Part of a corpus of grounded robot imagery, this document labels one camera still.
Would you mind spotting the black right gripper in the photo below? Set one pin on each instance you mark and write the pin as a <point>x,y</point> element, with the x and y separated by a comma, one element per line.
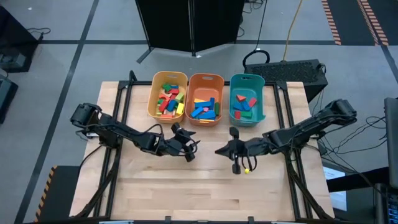
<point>252,147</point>

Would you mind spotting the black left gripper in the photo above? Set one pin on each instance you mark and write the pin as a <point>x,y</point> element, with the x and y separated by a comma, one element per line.
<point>171,147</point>

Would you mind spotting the blue rectangular block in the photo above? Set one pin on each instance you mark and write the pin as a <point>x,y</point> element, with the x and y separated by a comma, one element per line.
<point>203,104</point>
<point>196,112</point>
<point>174,87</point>
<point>246,105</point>
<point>212,102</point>

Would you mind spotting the large blue block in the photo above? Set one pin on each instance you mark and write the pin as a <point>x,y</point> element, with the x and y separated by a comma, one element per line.
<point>207,115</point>

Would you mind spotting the small orange wedge block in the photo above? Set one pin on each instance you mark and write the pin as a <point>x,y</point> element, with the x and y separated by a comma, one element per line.
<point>167,116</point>

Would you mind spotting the yellow arch block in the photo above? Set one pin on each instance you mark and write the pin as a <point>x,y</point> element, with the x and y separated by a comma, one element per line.
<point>180,109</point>

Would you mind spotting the small red block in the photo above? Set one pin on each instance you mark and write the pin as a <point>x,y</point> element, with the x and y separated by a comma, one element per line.
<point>237,115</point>

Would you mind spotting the red rectangular block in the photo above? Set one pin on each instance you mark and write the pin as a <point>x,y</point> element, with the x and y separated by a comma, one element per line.
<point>163,106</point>
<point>174,91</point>

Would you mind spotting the green rectangular block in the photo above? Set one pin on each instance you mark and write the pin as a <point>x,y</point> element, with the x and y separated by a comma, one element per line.
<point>246,114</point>

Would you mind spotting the small light green block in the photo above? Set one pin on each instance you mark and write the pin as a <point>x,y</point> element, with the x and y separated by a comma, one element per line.
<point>179,97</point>

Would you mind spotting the green arch block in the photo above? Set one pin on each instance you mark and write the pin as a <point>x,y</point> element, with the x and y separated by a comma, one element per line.
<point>160,101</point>

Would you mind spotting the red arch block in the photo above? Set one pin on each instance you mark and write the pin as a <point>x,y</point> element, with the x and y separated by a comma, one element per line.
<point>164,97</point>

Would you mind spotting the blue wedge block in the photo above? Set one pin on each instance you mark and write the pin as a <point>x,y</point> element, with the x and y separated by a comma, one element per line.
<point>237,106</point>

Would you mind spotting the red wedge block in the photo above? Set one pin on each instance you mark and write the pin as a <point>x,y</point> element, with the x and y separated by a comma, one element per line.
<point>252,102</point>

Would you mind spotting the orange plastic bin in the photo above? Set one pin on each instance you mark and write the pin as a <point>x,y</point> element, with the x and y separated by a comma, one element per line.
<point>203,84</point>

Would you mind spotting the yellow plastic bin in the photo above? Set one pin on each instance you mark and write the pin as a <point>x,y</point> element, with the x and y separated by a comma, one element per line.
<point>152,93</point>

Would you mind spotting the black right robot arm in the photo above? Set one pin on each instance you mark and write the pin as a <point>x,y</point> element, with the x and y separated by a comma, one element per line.
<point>311,124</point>

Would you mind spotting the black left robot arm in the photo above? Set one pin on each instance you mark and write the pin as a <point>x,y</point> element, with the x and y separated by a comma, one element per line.
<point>118,132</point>

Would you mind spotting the teal plastic bin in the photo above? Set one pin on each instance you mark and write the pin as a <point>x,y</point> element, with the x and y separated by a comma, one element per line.
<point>245,84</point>

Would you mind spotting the black computer case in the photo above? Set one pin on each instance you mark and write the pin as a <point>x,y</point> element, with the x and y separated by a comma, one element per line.
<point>286,74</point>

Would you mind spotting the white paper sheet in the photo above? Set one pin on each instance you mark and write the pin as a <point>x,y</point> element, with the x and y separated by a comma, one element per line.
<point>339,200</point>

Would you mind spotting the black curtain panel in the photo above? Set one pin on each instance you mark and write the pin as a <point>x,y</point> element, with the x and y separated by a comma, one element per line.
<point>168,25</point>
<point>217,21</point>

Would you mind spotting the black hazard-striped floor mat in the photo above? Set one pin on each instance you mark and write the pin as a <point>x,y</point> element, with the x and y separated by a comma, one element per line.
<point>59,193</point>

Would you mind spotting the grey monitor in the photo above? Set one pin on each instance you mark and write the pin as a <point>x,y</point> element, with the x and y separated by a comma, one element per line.
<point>392,140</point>

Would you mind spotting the dark monitor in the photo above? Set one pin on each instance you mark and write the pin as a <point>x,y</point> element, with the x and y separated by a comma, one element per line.
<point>6,96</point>

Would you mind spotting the black equipment cart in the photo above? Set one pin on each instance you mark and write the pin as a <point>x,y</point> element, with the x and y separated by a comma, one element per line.
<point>15,37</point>

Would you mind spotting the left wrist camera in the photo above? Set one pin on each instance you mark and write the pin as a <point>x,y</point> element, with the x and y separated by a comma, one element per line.
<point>176,127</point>

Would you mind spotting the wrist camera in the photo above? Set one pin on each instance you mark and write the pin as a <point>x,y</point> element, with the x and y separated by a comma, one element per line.
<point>176,127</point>
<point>234,132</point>

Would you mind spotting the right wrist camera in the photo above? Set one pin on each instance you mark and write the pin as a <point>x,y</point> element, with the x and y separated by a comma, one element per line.
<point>234,132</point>

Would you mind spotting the black table frame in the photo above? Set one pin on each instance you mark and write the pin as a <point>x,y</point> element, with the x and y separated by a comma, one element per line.
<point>273,83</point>

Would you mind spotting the black divider post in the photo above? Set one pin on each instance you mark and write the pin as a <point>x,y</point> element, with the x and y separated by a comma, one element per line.
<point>193,31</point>

